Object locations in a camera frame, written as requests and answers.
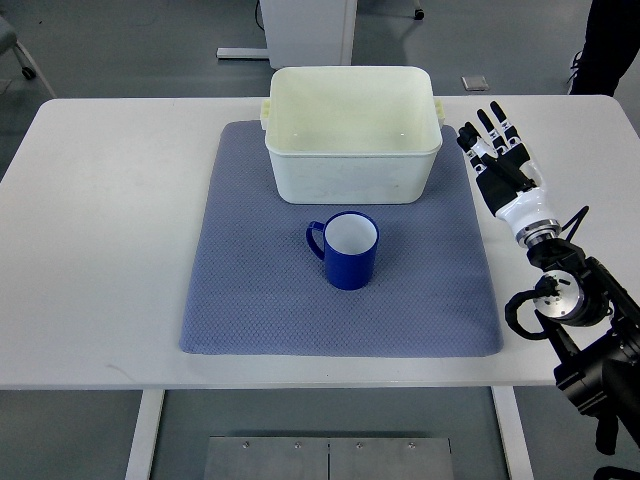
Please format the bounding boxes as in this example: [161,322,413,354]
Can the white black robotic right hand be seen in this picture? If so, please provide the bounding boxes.
[457,101,561,248]

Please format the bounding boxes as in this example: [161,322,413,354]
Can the blue mug white inside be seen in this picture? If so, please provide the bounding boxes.
[305,211,380,291]

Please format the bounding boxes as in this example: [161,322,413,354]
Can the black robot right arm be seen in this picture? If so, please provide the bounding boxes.
[505,219,639,456]

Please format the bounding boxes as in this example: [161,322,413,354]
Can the white plastic box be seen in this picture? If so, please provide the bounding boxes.
[261,66,443,205]

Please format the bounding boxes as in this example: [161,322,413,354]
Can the grey floor socket plate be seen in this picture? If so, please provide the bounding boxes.
[461,75,490,92]

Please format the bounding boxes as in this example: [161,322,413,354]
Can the person's dark trouser leg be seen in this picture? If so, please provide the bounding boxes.
[568,0,639,97]

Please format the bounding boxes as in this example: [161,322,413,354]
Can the white table leg right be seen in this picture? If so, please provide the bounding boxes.
[491,386,534,480]

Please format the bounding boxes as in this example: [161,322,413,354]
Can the white table leg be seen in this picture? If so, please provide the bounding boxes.
[125,389,165,480]
[491,386,534,480]

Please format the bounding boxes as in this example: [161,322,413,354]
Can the blue-grey textured mat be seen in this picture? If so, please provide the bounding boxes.
[180,121,503,358]

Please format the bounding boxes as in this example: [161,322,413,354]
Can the white table leg left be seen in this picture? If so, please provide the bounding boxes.
[125,389,165,480]

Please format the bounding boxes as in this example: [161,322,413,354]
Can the office chair base left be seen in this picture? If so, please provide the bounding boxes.
[1,17,57,98]

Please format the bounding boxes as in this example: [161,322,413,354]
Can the white desk pedestal background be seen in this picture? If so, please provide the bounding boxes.
[216,0,357,69]

